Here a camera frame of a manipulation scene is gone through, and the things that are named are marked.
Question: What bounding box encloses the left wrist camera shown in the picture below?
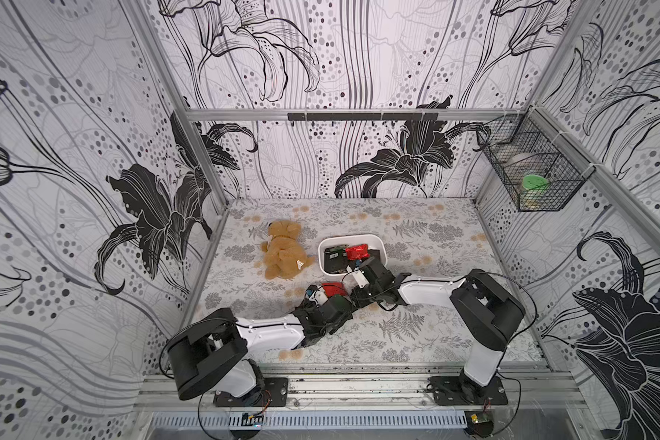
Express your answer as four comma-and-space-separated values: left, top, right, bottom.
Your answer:
305, 284, 328, 306

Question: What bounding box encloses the red foil tea bag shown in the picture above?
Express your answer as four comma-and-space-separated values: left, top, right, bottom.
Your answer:
322, 282, 348, 298
345, 244, 370, 261

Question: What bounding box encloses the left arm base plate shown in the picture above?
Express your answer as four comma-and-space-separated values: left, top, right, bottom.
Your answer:
214, 377, 289, 408

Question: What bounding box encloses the green lid cup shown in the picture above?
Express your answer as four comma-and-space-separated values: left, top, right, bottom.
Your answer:
520, 174, 550, 209

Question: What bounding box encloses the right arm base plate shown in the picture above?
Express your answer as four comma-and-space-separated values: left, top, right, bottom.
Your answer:
426, 375, 509, 407

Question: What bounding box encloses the black wire basket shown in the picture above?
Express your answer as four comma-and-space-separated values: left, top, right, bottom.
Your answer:
477, 115, 594, 212

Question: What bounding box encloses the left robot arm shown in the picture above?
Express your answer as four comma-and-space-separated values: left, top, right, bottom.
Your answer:
164, 295, 356, 401

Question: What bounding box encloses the brown teddy bear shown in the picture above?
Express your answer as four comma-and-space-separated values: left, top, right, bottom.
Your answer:
261, 220, 315, 280

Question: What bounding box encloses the black tea bag pile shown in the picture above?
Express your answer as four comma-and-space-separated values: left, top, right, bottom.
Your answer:
323, 245, 348, 274

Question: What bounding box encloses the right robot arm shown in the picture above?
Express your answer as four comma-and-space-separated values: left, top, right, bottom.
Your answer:
348, 257, 525, 389

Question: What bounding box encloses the white plastic storage box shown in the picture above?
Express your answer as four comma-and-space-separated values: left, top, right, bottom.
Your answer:
317, 234, 388, 280

